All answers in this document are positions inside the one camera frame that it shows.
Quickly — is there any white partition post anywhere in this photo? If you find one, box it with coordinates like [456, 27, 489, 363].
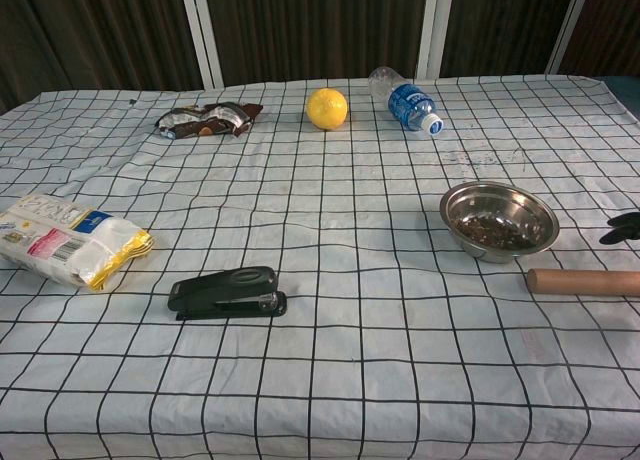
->
[416, 0, 455, 80]
[546, 0, 595, 75]
[178, 0, 225, 89]

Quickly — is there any brown snack wrapper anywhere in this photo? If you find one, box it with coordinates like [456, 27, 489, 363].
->
[154, 101, 265, 140]

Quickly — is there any blue label water bottle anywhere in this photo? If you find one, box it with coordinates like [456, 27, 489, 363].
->
[368, 65, 445, 137]

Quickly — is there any wooden stick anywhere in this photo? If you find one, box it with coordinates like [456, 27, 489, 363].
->
[525, 268, 640, 298]

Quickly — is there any yellow lemon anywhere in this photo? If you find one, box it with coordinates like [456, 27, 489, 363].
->
[306, 87, 349, 131]

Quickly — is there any white black checked tablecloth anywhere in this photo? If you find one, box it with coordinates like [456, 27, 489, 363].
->
[0, 73, 640, 460]

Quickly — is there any white yellow food package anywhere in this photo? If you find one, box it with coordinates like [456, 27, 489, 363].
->
[0, 193, 155, 294]

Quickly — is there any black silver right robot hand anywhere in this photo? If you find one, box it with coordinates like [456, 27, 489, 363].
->
[599, 211, 640, 247]

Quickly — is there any steel bowl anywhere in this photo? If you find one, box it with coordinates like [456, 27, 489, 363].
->
[439, 181, 561, 265]

